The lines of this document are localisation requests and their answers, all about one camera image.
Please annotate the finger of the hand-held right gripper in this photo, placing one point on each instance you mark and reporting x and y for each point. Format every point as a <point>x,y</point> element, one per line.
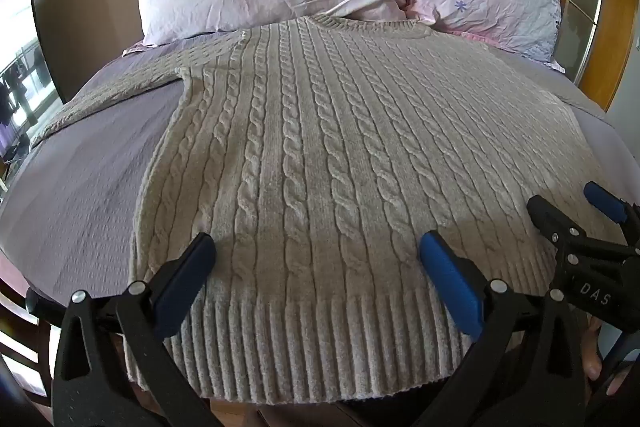
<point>550,219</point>
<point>605,202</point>

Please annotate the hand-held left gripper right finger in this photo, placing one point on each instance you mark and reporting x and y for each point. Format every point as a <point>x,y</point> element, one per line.
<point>450,279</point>

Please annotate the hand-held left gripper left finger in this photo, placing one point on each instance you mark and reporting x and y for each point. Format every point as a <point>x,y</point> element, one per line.
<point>186,274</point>

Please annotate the person's right hand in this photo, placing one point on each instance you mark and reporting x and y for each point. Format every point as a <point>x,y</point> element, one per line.
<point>594,352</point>

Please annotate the lilac bed sheet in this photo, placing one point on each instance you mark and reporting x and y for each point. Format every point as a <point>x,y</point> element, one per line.
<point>85,187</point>

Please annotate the dark wooden furniture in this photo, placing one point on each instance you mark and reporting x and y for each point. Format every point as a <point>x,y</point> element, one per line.
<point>20,332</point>

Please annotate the wooden headboard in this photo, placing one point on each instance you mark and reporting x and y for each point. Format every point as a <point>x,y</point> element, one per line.
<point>590,2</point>

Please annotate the window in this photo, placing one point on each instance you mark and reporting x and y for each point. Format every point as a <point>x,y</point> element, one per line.
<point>25,72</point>

